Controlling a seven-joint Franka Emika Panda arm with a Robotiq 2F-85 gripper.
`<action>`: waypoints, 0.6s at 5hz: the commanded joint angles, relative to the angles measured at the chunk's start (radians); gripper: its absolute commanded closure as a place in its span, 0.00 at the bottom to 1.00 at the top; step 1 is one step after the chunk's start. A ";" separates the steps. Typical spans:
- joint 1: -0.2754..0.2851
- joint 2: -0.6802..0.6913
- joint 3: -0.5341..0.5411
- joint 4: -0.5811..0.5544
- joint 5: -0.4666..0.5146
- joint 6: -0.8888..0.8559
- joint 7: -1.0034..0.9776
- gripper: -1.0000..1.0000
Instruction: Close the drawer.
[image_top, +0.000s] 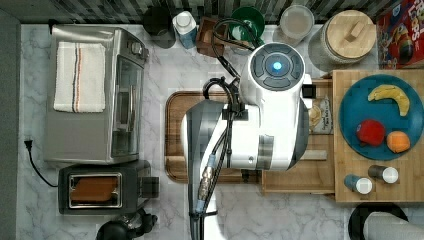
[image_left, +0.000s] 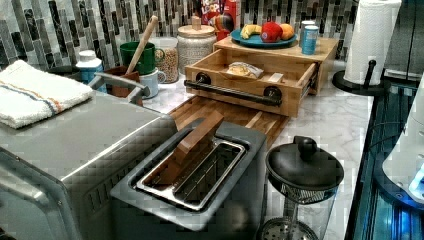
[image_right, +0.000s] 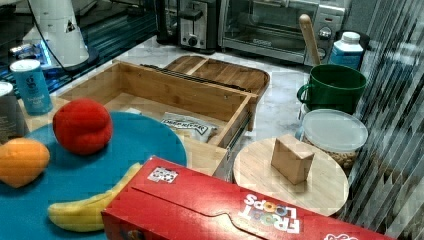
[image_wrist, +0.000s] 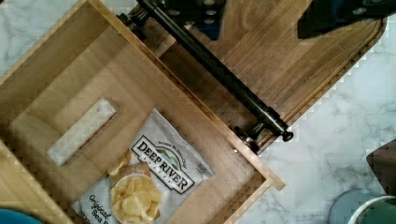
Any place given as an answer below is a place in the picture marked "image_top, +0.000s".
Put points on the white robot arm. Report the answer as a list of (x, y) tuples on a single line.
[(259, 121)]

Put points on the bamboo drawer cabinet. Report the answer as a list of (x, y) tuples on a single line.
[(409, 187)]

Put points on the brown wooden tray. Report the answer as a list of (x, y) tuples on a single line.
[(175, 164)]

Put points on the small brown wooden box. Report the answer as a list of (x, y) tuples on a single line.
[(204, 35)]

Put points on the white blue milk bottle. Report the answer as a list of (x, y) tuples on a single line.
[(186, 29)]

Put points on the green bowl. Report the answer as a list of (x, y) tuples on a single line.
[(252, 17)]

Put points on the stainless toaster oven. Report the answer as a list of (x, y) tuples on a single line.
[(112, 136)]

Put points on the white chips bag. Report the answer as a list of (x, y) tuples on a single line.
[(320, 116)]

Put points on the black mug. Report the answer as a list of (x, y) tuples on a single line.
[(157, 23)]

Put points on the black kettle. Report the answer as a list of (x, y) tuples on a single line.
[(127, 226)]

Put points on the black slot toaster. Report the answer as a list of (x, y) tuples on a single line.
[(106, 189)]

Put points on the clear plastic lidded container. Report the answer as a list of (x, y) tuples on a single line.
[(295, 24)]

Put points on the white striped dish towel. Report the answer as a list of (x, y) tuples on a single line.
[(80, 78)]

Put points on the blue round plate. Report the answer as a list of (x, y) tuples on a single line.
[(355, 107)]

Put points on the red apple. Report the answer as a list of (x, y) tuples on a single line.
[(370, 132)]

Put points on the jar with wooden lid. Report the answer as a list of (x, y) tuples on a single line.
[(345, 39)]

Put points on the blue shaker white cap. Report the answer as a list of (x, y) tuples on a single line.
[(358, 184)]

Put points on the paper towel roll holder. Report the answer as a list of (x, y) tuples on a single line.
[(382, 221)]

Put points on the yellow banana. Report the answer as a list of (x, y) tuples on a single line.
[(393, 92)]

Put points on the grey shaker white cap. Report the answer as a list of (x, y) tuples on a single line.
[(388, 174)]

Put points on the orange fruit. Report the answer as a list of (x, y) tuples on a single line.
[(398, 141)]

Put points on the red cereal box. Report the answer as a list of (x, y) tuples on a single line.
[(400, 36)]

